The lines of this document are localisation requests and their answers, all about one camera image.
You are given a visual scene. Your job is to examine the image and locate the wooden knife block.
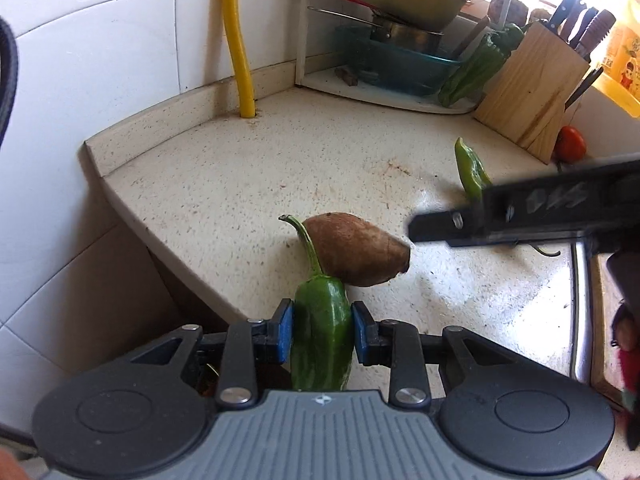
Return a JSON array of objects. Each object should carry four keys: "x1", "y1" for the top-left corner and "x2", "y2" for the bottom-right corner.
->
[{"x1": 472, "y1": 21, "x2": 591, "y2": 165}]

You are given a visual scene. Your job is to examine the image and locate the yellow detergent bottle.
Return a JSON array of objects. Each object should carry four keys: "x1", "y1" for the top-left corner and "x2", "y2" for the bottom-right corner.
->
[{"x1": 592, "y1": 0, "x2": 640, "y2": 118}]

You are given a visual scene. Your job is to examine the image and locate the brown handled knife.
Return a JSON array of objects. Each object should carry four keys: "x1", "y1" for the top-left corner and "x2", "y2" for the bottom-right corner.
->
[{"x1": 575, "y1": 9, "x2": 617, "y2": 63}]

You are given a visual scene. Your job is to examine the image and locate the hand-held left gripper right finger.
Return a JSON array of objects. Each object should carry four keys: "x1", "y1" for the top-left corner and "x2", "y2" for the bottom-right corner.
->
[{"x1": 351, "y1": 301, "x2": 521, "y2": 408}]

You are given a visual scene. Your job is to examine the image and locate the steel pot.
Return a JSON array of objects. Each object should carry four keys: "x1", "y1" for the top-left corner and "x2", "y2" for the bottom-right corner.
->
[{"x1": 307, "y1": 6, "x2": 445, "y2": 55}]

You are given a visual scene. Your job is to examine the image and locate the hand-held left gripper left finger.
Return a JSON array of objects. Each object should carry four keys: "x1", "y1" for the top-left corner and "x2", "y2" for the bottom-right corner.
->
[{"x1": 131, "y1": 299, "x2": 295, "y2": 408}]

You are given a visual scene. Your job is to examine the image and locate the grey handled knife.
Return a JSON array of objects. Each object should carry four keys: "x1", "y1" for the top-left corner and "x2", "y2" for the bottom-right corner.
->
[{"x1": 570, "y1": 6, "x2": 600, "y2": 51}]

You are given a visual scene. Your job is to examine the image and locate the wooden cutting board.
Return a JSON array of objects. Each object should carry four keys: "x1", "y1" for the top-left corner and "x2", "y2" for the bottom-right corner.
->
[{"x1": 590, "y1": 255, "x2": 640, "y2": 401}]

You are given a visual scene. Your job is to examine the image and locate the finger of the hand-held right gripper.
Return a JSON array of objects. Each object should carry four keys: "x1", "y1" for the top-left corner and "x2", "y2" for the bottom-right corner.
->
[{"x1": 407, "y1": 205, "x2": 483, "y2": 248}]

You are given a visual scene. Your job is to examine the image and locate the yellow hose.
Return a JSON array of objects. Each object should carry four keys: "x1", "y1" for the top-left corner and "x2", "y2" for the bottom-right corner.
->
[{"x1": 220, "y1": 0, "x2": 258, "y2": 118}]

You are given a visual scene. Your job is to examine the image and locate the brown sweet potato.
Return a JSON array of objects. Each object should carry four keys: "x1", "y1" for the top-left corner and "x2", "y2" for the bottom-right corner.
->
[{"x1": 301, "y1": 212, "x2": 412, "y2": 287}]

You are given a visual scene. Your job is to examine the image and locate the black handled knife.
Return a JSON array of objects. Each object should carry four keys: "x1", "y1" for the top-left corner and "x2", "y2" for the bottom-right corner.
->
[{"x1": 549, "y1": 0, "x2": 587, "y2": 36}]

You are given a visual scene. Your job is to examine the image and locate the green pepper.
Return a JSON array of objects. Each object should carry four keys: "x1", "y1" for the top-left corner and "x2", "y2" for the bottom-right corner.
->
[
  {"x1": 454, "y1": 136, "x2": 493, "y2": 206},
  {"x1": 278, "y1": 214, "x2": 353, "y2": 392}
]

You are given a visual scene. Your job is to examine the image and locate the person's right forearm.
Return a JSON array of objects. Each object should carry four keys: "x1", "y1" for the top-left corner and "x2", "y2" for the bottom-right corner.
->
[{"x1": 612, "y1": 305, "x2": 640, "y2": 451}]

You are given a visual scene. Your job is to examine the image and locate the white corner rack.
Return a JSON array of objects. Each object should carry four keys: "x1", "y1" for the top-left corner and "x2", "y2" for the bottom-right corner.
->
[{"x1": 295, "y1": 0, "x2": 476, "y2": 113}]

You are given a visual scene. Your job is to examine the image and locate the red tomato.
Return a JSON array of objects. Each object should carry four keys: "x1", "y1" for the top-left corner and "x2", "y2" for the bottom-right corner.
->
[{"x1": 552, "y1": 126, "x2": 587, "y2": 163}]

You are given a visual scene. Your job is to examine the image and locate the black strap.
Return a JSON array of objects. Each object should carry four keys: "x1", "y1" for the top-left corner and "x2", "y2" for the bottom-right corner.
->
[{"x1": 0, "y1": 17, "x2": 20, "y2": 148}]

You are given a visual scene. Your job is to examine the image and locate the teal basin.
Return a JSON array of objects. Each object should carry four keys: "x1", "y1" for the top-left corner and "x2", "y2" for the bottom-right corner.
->
[{"x1": 334, "y1": 25, "x2": 463, "y2": 97}]

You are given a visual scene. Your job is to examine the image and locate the long dark green peppers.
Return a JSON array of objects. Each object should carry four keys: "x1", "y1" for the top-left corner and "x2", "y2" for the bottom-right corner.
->
[{"x1": 437, "y1": 22, "x2": 526, "y2": 108}]

